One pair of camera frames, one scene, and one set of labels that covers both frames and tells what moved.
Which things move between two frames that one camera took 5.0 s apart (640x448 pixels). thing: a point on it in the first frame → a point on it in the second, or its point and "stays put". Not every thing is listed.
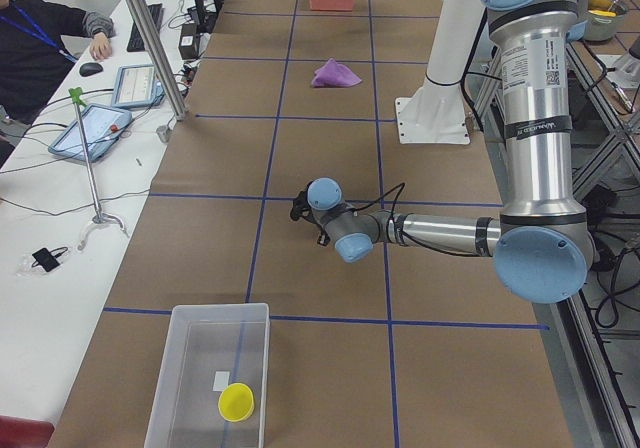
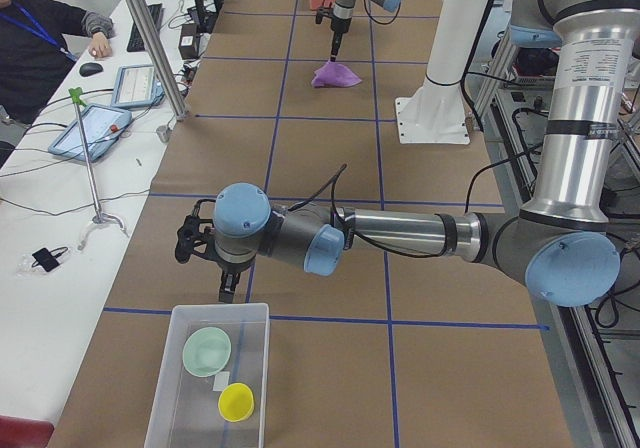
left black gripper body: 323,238 → 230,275
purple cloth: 334,74 stays put
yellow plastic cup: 236,402 stays put
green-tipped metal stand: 78,95 stays put
